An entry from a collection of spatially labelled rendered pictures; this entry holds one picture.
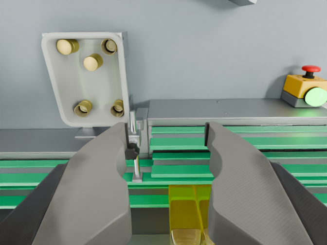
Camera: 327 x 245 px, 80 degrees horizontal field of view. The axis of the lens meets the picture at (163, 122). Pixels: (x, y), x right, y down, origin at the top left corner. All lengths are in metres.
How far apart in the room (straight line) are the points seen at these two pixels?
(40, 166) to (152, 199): 0.29
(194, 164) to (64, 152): 0.33
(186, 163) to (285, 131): 0.23
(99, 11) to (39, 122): 0.38
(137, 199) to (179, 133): 0.20
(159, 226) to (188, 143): 0.29
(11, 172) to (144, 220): 0.36
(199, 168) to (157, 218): 0.24
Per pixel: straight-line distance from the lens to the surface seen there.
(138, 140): 0.38
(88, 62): 0.51
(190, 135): 0.43
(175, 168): 0.45
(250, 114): 0.52
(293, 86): 0.62
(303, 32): 0.64
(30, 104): 0.70
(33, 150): 0.61
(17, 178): 0.57
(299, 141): 0.49
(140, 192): 0.54
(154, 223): 0.62
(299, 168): 0.54
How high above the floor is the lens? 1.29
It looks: 62 degrees down
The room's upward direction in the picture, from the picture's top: 179 degrees clockwise
